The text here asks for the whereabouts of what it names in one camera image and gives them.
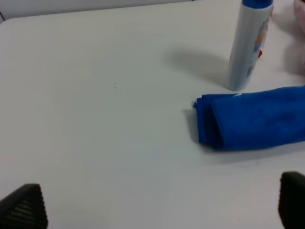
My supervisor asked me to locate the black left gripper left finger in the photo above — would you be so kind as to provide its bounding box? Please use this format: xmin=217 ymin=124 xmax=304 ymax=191
xmin=0 ymin=184 xmax=48 ymax=229

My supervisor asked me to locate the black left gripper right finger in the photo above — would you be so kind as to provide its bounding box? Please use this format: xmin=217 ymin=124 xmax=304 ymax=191
xmin=278 ymin=171 xmax=305 ymax=229

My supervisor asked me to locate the folded blue cloth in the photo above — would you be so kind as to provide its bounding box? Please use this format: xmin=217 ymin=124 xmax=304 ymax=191
xmin=193 ymin=86 xmax=305 ymax=151

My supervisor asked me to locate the white blue shampoo bottle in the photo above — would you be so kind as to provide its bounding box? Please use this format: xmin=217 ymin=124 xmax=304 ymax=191
xmin=227 ymin=0 xmax=273 ymax=91

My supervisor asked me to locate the rolled pink towel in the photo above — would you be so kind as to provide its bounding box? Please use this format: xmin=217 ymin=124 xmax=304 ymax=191
xmin=293 ymin=0 xmax=305 ymax=32

